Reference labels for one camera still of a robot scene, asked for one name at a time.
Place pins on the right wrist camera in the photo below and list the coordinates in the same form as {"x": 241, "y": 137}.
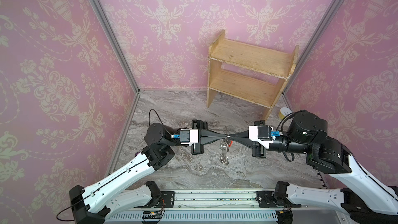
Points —
{"x": 263, "y": 134}

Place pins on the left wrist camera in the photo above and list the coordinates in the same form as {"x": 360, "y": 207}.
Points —
{"x": 187, "y": 137}

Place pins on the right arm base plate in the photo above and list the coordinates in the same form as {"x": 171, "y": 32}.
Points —
{"x": 265, "y": 199}

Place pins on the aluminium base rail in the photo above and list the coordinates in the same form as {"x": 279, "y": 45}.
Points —
{"x": 227, "y": 207}

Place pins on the metal key ring plate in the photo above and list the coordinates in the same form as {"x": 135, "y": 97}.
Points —
{"x": 224, "y": 147}

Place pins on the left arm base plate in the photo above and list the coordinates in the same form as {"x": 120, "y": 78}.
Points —
{"x": 164, "y": 199}

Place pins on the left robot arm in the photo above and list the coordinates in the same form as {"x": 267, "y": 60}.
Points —
{"x": 98, "y": 202}

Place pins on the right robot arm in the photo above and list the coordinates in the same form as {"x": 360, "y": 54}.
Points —
{"x": 364, "y": 198}

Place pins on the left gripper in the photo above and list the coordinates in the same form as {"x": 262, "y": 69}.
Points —
{"x": 204, "y": 132}

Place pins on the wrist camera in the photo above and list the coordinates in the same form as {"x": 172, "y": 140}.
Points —
{"x": 187, "y": 137}
{"x": 263, "y": 134}

